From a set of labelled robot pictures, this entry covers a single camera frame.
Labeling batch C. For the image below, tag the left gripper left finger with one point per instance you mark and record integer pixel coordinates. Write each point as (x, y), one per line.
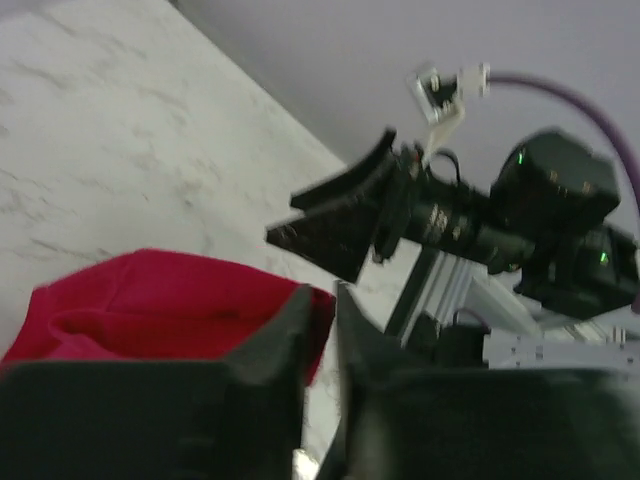
(239, 417)

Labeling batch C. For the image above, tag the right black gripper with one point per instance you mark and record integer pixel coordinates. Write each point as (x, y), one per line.
(336, 236)

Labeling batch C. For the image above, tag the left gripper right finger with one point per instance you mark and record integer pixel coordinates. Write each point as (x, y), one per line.
(403, 419)

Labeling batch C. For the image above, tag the magenta t shirt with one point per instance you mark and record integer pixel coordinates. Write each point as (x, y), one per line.
(154, 304)

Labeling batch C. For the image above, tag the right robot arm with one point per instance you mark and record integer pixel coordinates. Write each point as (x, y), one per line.
(544, 218)

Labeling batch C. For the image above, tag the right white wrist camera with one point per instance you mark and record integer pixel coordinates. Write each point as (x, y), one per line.
(441, 99)

